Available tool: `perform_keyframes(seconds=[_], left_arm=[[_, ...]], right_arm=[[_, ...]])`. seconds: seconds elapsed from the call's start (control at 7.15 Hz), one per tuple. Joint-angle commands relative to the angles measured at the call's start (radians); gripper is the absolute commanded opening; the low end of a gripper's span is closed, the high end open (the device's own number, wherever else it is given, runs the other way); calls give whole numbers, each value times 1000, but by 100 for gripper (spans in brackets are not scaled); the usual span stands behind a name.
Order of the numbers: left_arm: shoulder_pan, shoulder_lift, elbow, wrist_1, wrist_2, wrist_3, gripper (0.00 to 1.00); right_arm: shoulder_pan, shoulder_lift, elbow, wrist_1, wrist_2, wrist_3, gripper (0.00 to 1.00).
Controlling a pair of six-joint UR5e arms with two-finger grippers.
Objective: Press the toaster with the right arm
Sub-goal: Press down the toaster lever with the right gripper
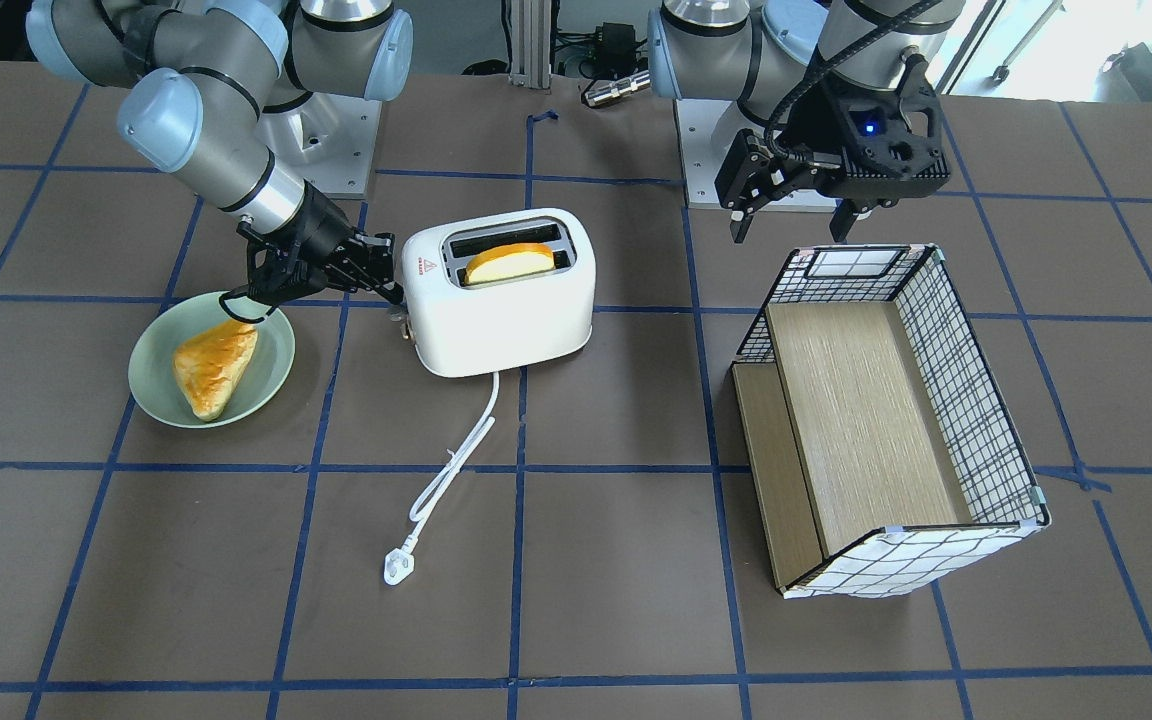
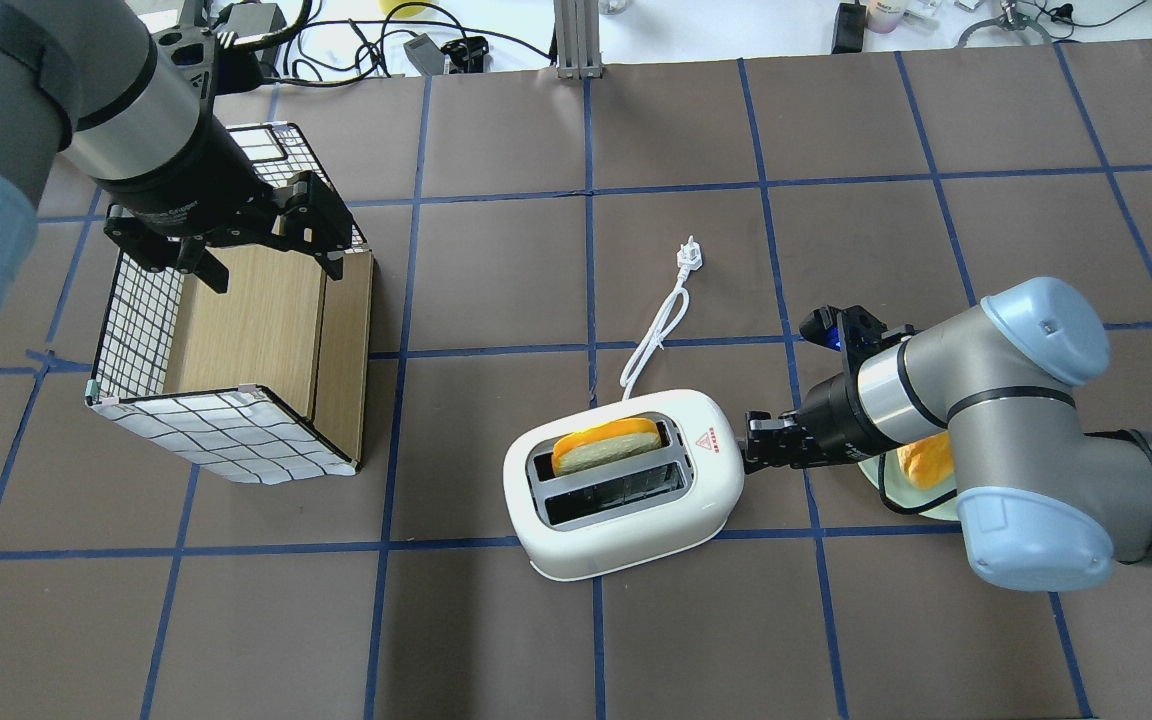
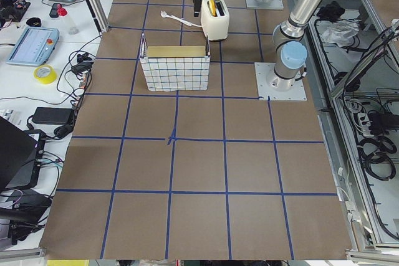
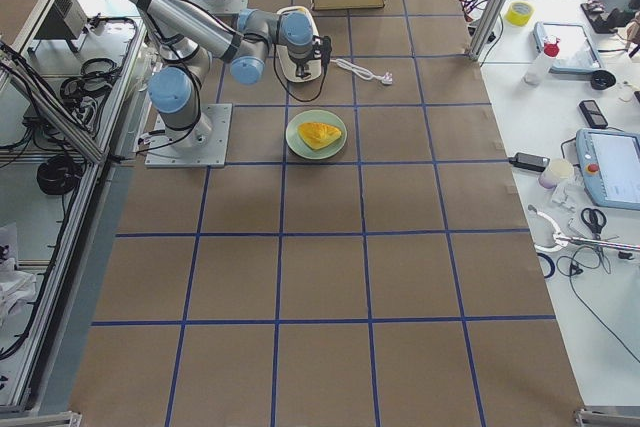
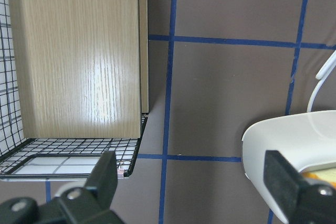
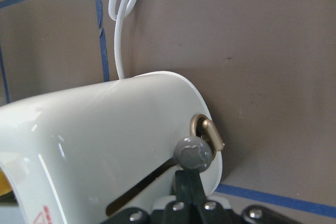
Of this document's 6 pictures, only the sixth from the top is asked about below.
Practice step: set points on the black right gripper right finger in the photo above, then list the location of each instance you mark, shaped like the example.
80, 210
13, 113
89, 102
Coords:
211, 211

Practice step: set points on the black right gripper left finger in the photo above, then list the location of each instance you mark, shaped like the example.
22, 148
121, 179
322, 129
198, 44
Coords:
183, 209

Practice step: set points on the white two-slot toaster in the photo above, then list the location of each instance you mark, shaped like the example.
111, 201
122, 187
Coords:
68, 154

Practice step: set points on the grey toaster lever knob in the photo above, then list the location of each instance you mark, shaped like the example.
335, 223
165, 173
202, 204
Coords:
193, 153

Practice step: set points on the brass toaster dial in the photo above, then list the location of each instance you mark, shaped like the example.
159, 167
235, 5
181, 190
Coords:
205, 128

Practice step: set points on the toast slice in toaster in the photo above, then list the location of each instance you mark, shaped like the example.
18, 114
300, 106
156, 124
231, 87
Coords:
5, 186

